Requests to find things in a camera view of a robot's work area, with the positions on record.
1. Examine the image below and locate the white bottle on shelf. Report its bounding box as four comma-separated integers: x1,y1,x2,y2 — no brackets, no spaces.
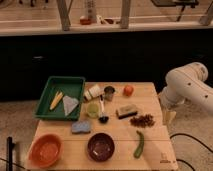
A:
85,0,97,23

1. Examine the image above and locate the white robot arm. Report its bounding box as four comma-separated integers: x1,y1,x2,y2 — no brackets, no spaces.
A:
158,62,213,125

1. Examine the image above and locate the purple bowl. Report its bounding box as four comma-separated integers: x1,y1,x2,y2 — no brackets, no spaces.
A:
87,133,115,162

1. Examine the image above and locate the orange bowl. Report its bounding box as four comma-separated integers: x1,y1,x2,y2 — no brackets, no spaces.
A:
29,134,62,168

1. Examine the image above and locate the red item on shelf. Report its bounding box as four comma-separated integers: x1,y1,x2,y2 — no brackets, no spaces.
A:
80,18,92,25

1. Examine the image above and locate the orange tomato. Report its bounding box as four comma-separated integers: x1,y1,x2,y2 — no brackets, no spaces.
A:
123,85,134,96

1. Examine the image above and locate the black cable on floor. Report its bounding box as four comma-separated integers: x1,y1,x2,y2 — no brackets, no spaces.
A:
169,132,213,171

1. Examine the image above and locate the light green cup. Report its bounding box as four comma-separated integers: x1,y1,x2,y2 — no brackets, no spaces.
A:
86,103,99,118

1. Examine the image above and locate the white handled black brush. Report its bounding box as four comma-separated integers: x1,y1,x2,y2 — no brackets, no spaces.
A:
99,96,109,123

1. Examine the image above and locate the green chili pepper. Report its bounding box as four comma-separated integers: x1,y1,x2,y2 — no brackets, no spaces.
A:
133,131,144,159

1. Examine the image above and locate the black stand at left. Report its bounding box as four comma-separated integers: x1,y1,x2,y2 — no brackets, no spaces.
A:
6,137,15,171

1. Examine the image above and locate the green plastic tray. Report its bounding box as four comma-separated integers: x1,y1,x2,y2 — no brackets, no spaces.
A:
35,76,85,121

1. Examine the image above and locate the blue sponge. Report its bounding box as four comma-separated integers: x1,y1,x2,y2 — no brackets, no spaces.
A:
71,120,91,134

